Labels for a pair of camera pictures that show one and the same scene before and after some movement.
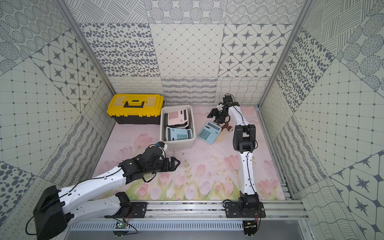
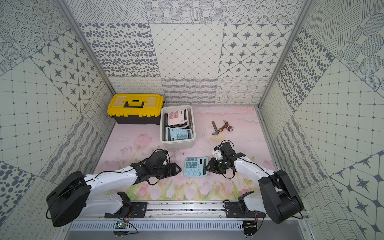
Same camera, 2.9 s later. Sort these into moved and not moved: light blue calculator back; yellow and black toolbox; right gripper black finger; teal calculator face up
Moved: teal calculator face up; right gripper black finger
Not moved: yellow and black toolbox; light blue calculator back
